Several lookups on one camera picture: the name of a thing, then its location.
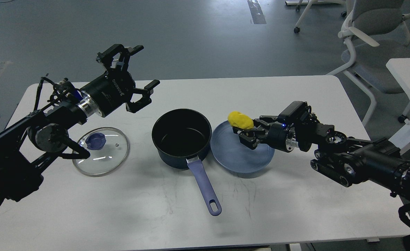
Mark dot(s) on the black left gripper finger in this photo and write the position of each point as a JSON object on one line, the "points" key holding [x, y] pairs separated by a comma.
{"points": [[115, 60], [146, 92]]}

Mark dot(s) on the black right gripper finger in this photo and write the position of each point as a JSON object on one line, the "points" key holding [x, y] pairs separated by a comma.
{"points": [[267, 123], [253, 137]]}

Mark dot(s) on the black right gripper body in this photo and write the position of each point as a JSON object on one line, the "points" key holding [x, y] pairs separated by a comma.
{"points": [[276, 137]]}

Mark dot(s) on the dark blue saucepan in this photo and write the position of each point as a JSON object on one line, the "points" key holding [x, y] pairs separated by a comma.
{"points": [[182, 138]]}

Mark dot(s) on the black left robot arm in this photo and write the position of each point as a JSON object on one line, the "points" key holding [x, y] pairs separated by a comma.
{"points": [[34, 142]]}

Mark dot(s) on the white grey office chair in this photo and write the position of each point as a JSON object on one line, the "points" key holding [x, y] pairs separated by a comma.
{"points": [[365, 58]]}

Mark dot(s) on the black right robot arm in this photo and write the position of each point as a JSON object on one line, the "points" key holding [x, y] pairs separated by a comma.
{"points": [[345, 160]]}

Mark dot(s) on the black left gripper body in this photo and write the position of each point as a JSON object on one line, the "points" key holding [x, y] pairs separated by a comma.
{"points": [[110, 90]]}

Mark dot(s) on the yellow toy potato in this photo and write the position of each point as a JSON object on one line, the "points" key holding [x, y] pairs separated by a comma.
{"points": [[239, 120]]}

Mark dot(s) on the glass pot lid blue knob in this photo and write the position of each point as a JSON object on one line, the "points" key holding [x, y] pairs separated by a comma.
{"points": [[108, 148]]}

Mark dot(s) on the blue round plate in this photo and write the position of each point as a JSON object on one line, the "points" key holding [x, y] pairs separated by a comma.
{"points": [[234, 156]]}

